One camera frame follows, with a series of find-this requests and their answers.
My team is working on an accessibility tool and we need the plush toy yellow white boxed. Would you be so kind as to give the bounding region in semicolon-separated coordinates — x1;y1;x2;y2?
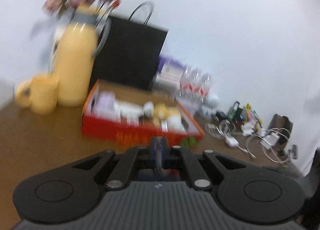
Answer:
152;103;185;132

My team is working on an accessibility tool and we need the white cloth in box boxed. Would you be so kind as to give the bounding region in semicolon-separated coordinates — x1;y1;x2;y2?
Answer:
114;101;155;124

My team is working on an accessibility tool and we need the red cardboard box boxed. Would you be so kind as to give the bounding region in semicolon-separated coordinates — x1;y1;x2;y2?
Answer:
82;80;204;148

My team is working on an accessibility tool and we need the left water bottle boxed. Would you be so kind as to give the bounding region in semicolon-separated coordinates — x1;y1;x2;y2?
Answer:
178;67;193;102

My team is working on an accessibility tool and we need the water bottle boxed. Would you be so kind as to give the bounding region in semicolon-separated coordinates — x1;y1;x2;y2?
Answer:
189;68;201;104
199;73;212;103
178;67;193;102

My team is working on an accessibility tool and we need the clear plastic food container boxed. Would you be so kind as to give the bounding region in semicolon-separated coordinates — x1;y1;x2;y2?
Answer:
151;74;180;99

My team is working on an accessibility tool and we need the black power adapter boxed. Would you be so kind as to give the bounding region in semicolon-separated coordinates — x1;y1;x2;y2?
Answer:
215;110;228;122

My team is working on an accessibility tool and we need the purple rolled towel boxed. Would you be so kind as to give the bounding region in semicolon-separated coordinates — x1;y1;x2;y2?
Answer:
93;91;117;120

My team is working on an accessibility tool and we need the white robot figurine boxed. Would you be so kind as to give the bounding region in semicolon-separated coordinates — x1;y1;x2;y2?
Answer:
200;93;220;120

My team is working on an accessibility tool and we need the middle water bottle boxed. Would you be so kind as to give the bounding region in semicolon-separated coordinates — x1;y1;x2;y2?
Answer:
189;68;201;104

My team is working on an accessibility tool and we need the right water bottle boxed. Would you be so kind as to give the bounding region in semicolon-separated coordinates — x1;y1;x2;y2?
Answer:
199;73;212;103

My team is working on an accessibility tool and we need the green hand sanitizer bottle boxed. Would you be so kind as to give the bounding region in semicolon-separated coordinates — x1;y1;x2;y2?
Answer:
227;101;240;121

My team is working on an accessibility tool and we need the purple tissue pack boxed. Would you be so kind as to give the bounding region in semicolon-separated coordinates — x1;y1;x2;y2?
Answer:
157;55;185;78

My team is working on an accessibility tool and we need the colourful snack packet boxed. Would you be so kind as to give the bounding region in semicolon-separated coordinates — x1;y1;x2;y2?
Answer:
244;103;263;128

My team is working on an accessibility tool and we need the black paper shopping bag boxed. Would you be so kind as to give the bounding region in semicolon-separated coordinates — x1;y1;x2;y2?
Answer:
89;14;168;90

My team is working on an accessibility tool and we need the yellow ceramic mug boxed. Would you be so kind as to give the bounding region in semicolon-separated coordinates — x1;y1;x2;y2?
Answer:
14;74;59;115

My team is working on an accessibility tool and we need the yellow thermos jug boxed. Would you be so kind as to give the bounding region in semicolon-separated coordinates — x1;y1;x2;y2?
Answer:
53;5;111;107

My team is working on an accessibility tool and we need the white charging cable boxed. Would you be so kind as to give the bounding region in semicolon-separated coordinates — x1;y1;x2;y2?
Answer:
204;120;293;164

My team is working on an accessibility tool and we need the white wall charger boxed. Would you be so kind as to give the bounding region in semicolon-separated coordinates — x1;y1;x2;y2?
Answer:
260;132;280;149

